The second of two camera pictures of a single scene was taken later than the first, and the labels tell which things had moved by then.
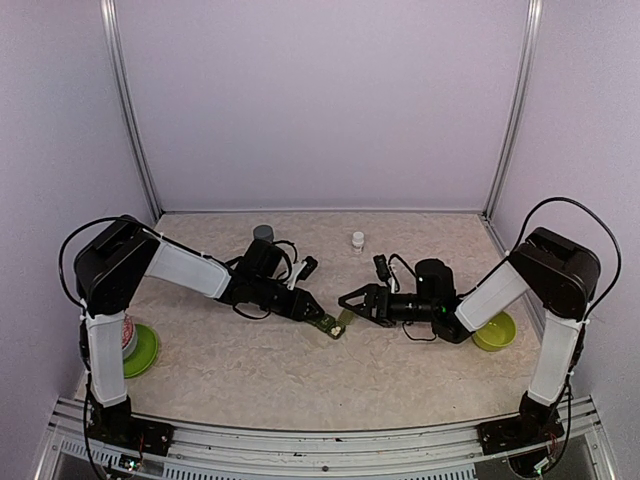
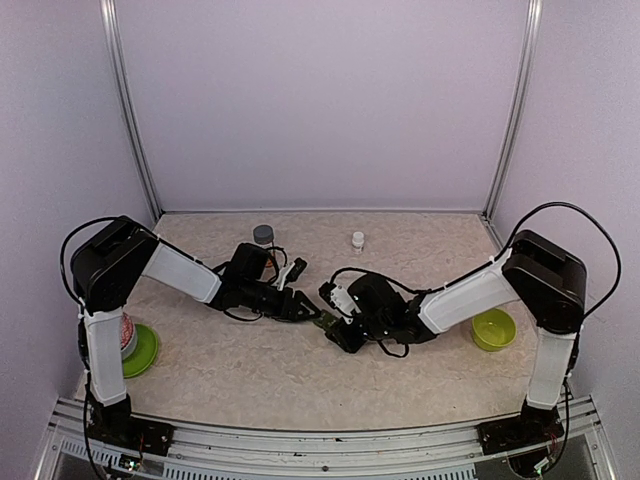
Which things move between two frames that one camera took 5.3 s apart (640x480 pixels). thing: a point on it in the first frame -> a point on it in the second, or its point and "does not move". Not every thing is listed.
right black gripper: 375,294 -> 349,344
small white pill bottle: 358,241 does not move
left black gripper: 302,299 does not move
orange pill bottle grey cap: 263,232 does not move
